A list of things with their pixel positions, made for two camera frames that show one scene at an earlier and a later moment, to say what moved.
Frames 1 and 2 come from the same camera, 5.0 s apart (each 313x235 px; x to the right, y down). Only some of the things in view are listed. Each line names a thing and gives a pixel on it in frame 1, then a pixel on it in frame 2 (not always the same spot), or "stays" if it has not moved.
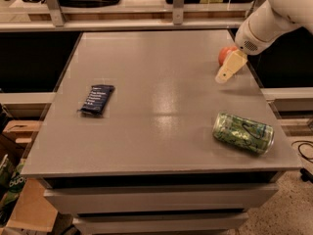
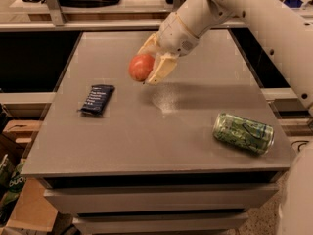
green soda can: [253, 136] stays
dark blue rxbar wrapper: [97, 99] stays
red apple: [224, 54] → [141, 67]
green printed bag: [12, 184] stays
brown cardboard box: [35, 210] stays
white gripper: [246, 40] → [176, 38]
